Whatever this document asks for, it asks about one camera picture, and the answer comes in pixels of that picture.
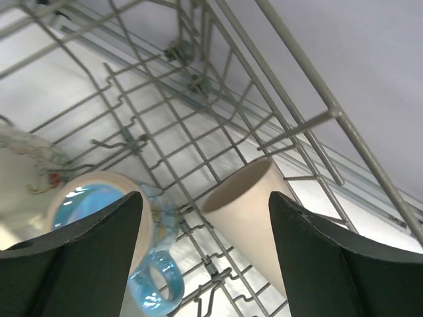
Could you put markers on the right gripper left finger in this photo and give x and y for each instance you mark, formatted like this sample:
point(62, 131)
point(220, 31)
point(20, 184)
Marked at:
point(80, 269)

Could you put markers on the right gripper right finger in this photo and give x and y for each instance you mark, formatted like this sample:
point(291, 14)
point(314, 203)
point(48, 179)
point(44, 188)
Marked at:
point(331, 271)

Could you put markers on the blue butterfly mug orange inside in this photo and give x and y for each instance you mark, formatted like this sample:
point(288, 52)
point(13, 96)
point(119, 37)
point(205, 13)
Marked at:
point(155, 281)

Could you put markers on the floral cream mug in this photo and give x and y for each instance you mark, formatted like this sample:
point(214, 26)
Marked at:
point(32, 172)

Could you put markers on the beige tumbler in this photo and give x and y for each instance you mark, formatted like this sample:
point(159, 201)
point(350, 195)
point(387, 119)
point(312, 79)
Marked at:
point(238, 209)

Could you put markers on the grey wire dish rack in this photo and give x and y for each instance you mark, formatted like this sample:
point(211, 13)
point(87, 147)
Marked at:
point(177, 95)

